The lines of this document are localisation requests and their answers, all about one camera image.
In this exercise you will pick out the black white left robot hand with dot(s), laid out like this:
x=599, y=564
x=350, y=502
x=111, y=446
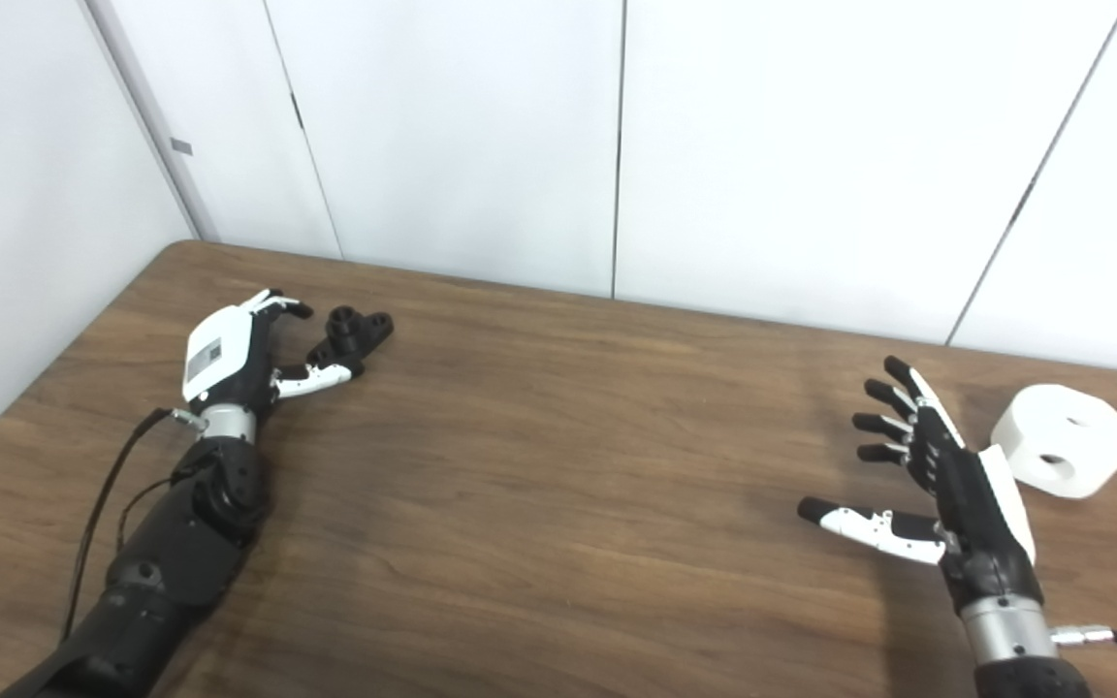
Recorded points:
x=219, y=349

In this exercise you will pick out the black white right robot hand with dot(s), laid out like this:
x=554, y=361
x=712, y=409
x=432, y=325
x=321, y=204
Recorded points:
x=975, y=504

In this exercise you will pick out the round white piece with holes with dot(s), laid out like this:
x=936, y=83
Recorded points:
x=1034, y=427

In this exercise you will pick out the black flanged holder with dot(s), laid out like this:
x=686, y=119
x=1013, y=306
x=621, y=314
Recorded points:
x=355, y=334

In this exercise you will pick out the grey wall corner trim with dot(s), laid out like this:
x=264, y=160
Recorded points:
x=146, y=116

